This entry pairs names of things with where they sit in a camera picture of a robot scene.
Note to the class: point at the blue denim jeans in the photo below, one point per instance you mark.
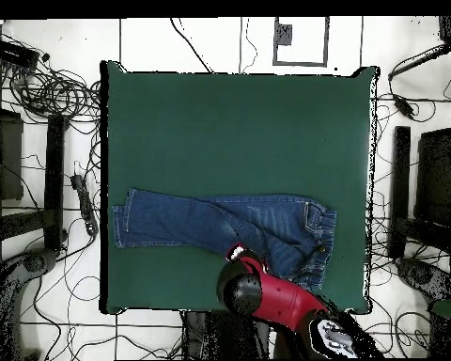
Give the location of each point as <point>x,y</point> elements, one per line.
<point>195,222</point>

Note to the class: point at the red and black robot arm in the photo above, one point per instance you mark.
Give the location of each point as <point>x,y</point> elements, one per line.
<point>282,297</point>

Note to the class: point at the dark green table cloth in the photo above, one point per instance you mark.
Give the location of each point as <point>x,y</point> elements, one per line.
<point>248,131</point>

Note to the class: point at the black power strip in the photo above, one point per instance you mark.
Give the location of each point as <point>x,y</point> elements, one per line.
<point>84,203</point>

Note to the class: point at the narrow black panel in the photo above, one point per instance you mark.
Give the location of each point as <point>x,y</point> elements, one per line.
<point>54,180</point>
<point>400,188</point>

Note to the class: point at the black stand base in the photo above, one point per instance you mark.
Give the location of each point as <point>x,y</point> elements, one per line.
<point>424,276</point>
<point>35,262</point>

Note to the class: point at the wide black panel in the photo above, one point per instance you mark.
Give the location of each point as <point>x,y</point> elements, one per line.
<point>9,158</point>
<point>436,176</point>

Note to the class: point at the black power adapter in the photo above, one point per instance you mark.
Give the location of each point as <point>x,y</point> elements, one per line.
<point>404,106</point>

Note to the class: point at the black bar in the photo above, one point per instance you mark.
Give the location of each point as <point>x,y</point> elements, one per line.
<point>417,62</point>

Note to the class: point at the black electronics box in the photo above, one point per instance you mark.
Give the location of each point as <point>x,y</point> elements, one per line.
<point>13,52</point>

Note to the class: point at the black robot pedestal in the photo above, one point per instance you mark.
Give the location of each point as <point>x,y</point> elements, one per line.
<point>225,334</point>

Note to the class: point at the grey square frame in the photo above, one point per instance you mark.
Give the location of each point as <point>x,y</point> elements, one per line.
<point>276,56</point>

